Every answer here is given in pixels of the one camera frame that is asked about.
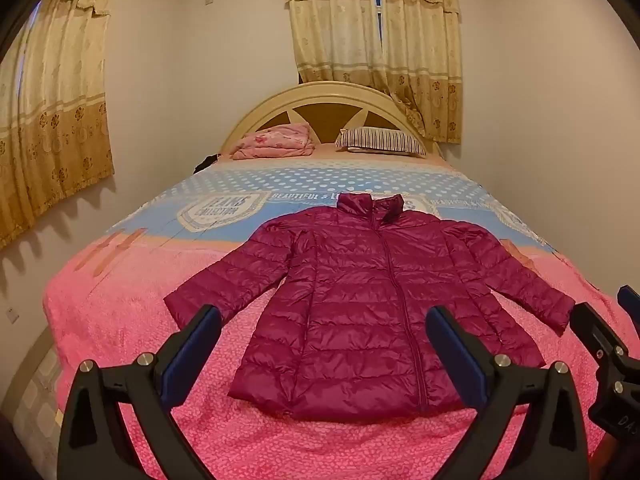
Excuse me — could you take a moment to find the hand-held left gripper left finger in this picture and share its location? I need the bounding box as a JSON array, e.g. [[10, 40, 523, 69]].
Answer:
[[56, 304, 223, 480]]

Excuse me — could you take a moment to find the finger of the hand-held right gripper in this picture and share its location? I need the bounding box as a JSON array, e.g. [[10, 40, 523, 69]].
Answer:
[[569, 302, 629, 362], [616, 285, 640, 322]]

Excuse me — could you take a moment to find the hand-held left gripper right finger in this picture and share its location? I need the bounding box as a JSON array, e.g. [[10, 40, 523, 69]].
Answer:
[[425, 305, 603, 480]]

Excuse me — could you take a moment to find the magenta quilted puffer jacket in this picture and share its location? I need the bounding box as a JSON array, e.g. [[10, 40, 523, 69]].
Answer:
[[163, 192, 576, 423]]

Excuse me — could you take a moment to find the bed with pink cover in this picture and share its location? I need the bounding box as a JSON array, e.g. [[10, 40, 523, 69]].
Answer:
[[42, 157, 640, 480]]

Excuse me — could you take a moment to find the beige quilted bed base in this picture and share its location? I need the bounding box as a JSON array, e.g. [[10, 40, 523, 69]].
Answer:
[[14, 345, 62, 461]]

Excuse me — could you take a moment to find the striped pillow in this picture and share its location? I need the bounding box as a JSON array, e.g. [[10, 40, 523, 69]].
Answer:
[[335, 127, 428, 157]]

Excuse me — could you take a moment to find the pink folded quilt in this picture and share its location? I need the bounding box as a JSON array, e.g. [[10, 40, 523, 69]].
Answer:
[[231, 123, 316, 161]]

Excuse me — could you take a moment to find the pink bed sheet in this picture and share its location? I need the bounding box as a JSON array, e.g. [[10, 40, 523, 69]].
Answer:
[[217, 141, 451, 167]]

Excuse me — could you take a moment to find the cream arched bed headboard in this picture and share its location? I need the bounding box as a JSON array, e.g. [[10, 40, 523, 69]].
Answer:
[[220, 81, 443, 158]]

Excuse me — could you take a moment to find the beige floral window curtain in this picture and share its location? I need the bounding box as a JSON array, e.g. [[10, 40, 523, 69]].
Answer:
[[0, 0, 123, 251], [285, 0, 463, 146]]

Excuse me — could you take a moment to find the window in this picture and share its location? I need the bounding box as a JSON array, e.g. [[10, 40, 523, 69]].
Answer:
[[375, 0, 387, 56]]

